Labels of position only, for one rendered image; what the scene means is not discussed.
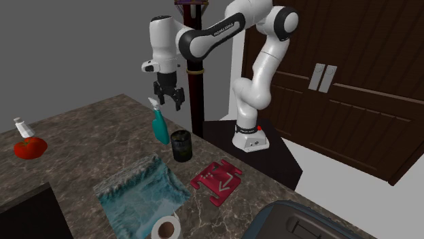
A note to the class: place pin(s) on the grey blue toaster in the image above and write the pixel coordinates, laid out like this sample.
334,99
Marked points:
298,221

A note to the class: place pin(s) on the red tomato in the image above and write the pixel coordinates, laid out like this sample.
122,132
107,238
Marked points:
30,148

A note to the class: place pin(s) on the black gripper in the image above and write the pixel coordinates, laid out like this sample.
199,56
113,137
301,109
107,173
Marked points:
166,80

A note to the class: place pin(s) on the red flat trivet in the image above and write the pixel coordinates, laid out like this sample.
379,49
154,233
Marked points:
217,180

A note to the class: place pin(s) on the teal wave picture mat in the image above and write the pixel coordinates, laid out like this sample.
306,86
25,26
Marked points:
142,195

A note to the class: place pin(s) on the white salt shaker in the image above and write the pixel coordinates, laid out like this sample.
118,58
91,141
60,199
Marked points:
23,128

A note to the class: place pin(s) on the white paper towel roll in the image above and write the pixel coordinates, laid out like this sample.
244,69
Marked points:
165,228

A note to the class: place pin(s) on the dark red coat stand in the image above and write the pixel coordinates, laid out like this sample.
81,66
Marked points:
196,82

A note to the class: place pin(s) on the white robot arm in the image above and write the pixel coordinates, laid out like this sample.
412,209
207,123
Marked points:
258,69

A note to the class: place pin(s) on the dark cylindrical jar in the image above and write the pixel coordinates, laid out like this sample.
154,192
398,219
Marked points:
181,145

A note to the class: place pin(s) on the teal spray bottle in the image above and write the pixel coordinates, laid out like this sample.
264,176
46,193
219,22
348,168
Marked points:
160,129

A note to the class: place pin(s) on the black robot stand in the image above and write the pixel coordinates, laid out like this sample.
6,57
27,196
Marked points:
265,159

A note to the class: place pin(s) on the dark brown double door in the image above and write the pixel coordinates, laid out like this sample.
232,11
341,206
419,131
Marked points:
347,86

